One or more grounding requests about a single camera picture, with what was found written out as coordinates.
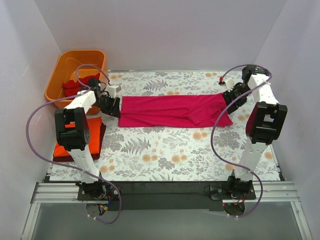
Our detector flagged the magenta t shirt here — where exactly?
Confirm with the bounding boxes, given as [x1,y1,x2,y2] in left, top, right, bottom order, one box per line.
[118,93,233,128]

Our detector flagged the aluminium frame rail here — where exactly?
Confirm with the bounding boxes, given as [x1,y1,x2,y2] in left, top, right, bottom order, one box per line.
[31,181,300,203]

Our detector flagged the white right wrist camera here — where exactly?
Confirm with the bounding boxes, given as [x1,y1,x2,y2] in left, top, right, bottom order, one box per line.
[218,77,235,92]

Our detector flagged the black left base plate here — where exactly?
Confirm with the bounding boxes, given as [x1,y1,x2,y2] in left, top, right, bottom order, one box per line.
[75,181,122,201]

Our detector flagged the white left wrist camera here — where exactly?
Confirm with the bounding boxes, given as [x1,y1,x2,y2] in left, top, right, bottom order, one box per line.
[107,85,121,99]

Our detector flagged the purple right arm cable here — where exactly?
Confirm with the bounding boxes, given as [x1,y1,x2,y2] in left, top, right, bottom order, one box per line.
[210,64,273,219]

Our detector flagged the orange plastic bin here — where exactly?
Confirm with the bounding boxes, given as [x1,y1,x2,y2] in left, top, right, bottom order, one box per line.
[45,49,108,116]

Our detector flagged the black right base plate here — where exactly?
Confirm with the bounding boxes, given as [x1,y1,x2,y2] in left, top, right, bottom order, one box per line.
[207,181,256,201]

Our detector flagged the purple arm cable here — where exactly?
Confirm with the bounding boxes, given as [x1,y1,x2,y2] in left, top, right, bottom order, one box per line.
[25,64,123,225]
[210,64,273,219]

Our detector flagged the floral patterned table mat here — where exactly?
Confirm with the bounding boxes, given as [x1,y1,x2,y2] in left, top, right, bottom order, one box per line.
[49,70,286,182]

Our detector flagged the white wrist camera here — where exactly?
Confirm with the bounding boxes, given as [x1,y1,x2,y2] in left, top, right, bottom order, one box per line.
[107,85,121,99]
[218,77,235,92]

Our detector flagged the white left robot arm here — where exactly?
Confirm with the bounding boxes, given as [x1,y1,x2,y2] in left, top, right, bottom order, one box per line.
[54,78,121,200]

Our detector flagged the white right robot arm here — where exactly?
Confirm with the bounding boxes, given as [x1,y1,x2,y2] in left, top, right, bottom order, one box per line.
[219,64,288,199]

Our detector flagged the red t shirt in bin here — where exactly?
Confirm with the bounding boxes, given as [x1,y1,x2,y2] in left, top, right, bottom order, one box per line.
[61,73,100,97]

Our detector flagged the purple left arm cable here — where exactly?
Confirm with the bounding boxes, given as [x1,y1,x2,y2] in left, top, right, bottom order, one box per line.
[25,64,123,225]

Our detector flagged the folded dark red t shirt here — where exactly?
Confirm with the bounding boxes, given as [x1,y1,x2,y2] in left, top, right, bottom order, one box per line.
[52,122,107,163]

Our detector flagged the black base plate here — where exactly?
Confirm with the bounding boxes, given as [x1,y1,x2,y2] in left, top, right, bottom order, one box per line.
[75,181,122,201]
[207,181,256,201]

